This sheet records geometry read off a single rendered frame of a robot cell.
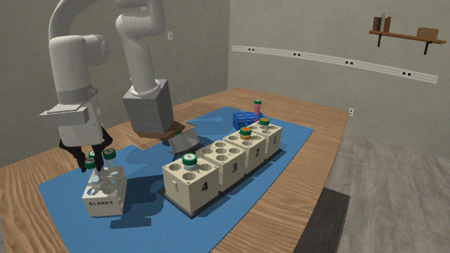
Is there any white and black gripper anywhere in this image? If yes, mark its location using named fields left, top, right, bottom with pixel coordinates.
left=58, top=97, right=113, bottom=173

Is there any beige bucket adapter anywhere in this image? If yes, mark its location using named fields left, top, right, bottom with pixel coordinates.
left=223, top=130, right=266, bottom=174
left=195, top=140, right=246, bottom=192
left=162, top=156, right=219, bottom=213
left=247, top=121, right=282, bottom=160

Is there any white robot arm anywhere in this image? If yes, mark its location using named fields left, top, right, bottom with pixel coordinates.
left=39, top=0, right=165, bottom=128

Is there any blue tube rack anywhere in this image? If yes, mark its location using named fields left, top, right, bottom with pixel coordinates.
left=233, top=112, right=266, bottom=131

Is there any white tube rack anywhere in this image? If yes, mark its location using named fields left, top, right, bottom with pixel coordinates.
left=82, top=166, right=127, bottom=217

